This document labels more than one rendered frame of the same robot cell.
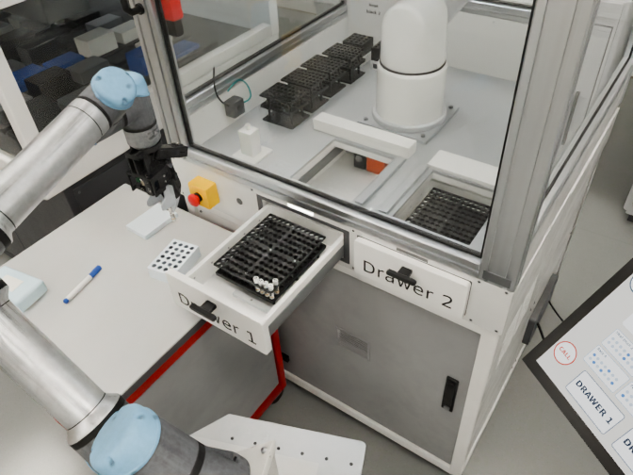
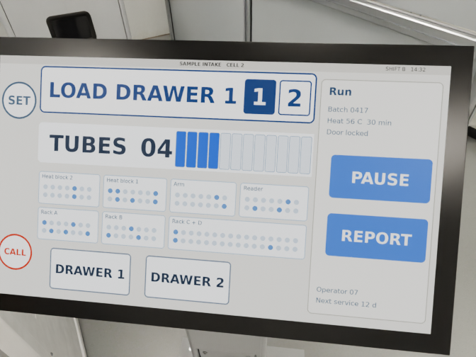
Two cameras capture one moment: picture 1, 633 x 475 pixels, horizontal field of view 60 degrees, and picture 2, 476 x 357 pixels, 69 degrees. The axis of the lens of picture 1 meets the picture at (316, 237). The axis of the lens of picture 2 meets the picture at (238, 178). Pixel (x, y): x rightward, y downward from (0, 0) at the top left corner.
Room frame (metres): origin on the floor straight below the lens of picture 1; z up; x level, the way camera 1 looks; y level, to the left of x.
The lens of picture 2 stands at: (0.23, -0.30, 1.33)
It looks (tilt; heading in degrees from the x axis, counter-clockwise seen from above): 42 degrees down; 294
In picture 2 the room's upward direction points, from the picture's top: 2 degrees counter-clockwise
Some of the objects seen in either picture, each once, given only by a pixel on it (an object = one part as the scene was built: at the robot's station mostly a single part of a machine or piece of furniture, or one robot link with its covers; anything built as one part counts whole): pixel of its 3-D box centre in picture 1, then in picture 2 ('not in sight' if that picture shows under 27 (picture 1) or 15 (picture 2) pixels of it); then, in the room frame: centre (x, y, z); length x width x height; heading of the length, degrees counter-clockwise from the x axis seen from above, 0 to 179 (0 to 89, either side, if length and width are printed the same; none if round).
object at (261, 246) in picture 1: (271, 258); not in sight; (0.99, 0.11, 0.87); 0.22 x 0.18 x 0.06; 143
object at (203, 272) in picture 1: (274, 258); not in sight; (0.99, 0.11, 0.86); 0.40 x 0.26 x 0.06; 143
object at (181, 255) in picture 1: (174, 261); not in sight; (1.09, 0.39, 0.78); 0.12 x 0.08 x 0.04; 153
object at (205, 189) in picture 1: (202, 192); not in sight; (1.27, 0.31, 0.88); 0.07 x 0.05 x 0.07; 53
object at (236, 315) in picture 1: (217, 310); not in sight; (0.83, 0.24, 0.87); 0.29 x 0.02 x 0.11; 53
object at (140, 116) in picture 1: (131, 102); not in sight; (1.08, 0.37, 1.27); 0.09 x 0.08 x 0.11; 140
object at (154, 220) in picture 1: (152, 221); not in sight; (1.29, 0.49, 0.77); 0.13 x 0.09 x 0.02; 141
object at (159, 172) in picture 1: (150, 165); not in sight; (1.07, 0.37, 1.11); 0.09 x 0.08 x 0.12; 153
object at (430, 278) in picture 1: (408, 276); not in sight; (0.89, -0.21, 0.87); 0.29 x 0.02 x 0.11; 53
